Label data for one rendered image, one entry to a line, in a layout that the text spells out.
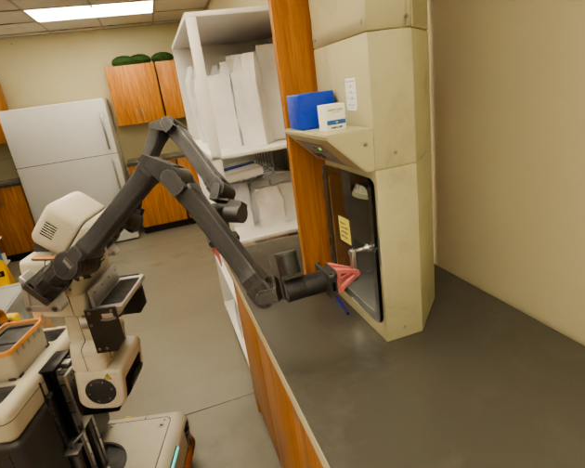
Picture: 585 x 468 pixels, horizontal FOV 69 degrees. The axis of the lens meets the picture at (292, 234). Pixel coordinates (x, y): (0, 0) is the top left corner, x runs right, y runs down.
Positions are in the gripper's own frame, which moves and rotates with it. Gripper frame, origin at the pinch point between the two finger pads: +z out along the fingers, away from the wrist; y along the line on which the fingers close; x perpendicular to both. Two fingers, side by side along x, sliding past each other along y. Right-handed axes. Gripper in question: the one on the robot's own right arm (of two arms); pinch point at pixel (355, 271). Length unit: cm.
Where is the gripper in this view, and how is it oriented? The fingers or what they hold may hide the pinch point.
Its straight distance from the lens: 113.6
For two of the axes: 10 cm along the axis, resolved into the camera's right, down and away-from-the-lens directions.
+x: 1.5, 9.4, 3.2
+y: -3.1, -2.6, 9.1
